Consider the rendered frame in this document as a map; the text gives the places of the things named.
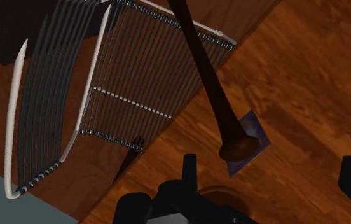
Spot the white wire dish rack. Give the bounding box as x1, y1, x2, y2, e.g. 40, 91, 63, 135
3, 0, 238, 200

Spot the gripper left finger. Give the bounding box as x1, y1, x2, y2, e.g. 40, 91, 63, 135
112, 153, 198, 224

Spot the purple square card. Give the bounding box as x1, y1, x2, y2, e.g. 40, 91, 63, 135
226, 109, 272, 179

